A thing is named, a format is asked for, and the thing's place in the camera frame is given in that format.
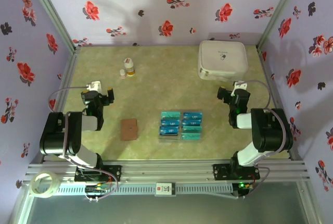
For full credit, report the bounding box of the group of teal packets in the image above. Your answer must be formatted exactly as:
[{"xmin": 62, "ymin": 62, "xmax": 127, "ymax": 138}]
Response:
[{"xmin": 158, "ymin": 109, "xmax": 204, "ymax": 143}]

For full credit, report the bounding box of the large white pill bottle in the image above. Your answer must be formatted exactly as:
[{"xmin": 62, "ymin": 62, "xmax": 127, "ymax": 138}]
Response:
[{"xmin": 123, "ymin": 57, "xmax": 136, "ymax": 77}]

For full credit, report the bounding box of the white zip medicine pouch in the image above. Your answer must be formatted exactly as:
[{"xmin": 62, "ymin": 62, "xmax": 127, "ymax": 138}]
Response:
[{"xmin": 197, "ymin": 40, "xmax": 249, "ymax": 82}]

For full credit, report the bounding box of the clear tape roll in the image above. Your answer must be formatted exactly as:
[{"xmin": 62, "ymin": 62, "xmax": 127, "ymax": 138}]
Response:
[{"xmin": 30, "ymin": 171, "xmax": 60, "ymax": 198}]

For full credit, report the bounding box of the white label tag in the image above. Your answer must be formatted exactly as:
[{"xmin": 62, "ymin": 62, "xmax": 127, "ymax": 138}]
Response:
[{"xmin": 155, "ymin": 182, "xmax": 177, "ymax": 197}]

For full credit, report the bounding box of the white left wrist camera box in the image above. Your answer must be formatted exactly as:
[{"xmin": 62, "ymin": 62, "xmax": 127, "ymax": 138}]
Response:
[{"xmin": 86, "ymin": 80, "xmax": 102, "ymax": 92}]

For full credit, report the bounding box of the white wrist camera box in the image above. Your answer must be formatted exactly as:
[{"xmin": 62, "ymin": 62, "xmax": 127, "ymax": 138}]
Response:
[
  {"xmin": 233, "ymin": 80, "xmax": 248, "ymax": 91},
  {"xmin": 86, "ymin": 80, "xmax": 102, "ymax": 92}
]

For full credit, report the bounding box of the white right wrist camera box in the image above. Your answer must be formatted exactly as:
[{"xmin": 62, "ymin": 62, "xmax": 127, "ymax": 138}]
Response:
[{"xmin": 233, "ymin": 80, "xmax": 248, "ymax": 91}]

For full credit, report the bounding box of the grey left arm cable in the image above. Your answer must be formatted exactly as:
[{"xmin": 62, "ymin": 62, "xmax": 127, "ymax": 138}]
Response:
[{"xmin": 48, "ymin": 85, "xmax": 119, "ymax": 203}]

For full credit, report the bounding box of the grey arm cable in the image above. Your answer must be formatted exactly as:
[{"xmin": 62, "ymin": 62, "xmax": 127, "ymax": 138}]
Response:
[
  {"xmin": 234, "ymin": 79, "xmax": 290, "ymax": 199},
  {"xmin": 48, "ymin": 85, "xmax": 119, "ymax": 203}
]

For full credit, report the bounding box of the grey right arm cable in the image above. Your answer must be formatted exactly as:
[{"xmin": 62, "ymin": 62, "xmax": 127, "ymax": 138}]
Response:
[{"xmin": 234, "ymin": 79, "xmax": 290, "ymax": 199}]

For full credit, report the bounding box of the aluminium side rail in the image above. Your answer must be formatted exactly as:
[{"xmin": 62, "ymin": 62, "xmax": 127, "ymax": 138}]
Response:
[
  {"xmin": 28, "ymin": 46, "xmax": 82, "ymax": 166},
  {"xmin": 256, "ymin": 46, "xmax": 305, "ymax": 161}
]

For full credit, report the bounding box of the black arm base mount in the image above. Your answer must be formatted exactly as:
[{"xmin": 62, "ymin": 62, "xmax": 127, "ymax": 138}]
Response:
[
  {"xmin": 74, "ymin": 165, "xmax": 122, "ymax": 182},
  {"xmin": 212, "ymin": 163, "xmax": 261, "ymax": 181}
]

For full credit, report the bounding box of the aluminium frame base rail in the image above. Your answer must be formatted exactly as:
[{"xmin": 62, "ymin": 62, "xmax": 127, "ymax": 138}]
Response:
[{"xmin": 22, "ymin": 159, "xmax": 312, "ymax": 185}]

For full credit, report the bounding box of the white slotted cable duct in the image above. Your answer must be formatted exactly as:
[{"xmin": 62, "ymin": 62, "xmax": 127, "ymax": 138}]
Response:
[{"xmin": 56, "ymin": 183, "xmax": 234, "ymax": 196}]

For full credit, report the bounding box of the aluminium frame post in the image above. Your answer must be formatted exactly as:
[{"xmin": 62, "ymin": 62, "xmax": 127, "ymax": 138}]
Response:
[
  {"xmin": 256, "ymin": 0, "xmax": 305, "ymax": 50},
  {"xmin": 23, "ymin": 0, "xmax": 82, "ymax": 54}
]

